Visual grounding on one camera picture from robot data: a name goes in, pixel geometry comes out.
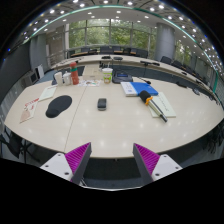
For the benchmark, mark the white cardboard box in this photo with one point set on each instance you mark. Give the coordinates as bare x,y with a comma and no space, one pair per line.
92,74

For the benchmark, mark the recessed ceiling lights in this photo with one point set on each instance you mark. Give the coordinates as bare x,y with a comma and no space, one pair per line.
118,12

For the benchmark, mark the black mouse pad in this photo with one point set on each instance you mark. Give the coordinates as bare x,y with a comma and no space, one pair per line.
58,106

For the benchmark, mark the pale green booklet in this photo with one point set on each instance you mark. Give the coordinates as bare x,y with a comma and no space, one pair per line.
167,106

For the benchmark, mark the black desk microphone unit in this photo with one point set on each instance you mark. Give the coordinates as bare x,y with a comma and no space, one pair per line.
122,78

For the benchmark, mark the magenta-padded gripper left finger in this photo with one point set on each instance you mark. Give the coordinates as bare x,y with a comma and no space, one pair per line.
77,160

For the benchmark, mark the stacked white paper cups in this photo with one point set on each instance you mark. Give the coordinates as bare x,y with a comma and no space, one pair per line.
59,79

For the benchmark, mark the printed paper drink cup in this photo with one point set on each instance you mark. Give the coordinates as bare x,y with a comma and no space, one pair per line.
107,76

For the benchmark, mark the long curved conference desk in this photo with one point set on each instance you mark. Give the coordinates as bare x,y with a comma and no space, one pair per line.
133,62

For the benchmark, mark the black computer mouse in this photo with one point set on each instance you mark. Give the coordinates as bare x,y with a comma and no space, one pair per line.
102,104

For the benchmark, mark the white monitor on floor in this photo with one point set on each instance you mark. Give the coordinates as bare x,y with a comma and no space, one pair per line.
34,77

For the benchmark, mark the white booklet with red heading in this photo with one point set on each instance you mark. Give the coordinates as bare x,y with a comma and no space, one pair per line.
47,93

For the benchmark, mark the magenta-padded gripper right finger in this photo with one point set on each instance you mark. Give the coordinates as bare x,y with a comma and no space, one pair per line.
148,161

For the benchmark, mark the colourful printed leaflet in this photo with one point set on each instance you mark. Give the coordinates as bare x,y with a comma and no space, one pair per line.
89,83

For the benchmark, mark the row of dark office chairs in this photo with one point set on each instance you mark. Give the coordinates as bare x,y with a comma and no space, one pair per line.
142,53

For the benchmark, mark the white lidded mug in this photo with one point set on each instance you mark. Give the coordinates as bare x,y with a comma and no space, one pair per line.
67,79

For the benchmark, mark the red bottle with green band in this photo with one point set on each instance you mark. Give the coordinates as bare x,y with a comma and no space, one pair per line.
74,75

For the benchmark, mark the red and white brochure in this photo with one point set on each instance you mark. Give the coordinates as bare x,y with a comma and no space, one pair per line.
29,110

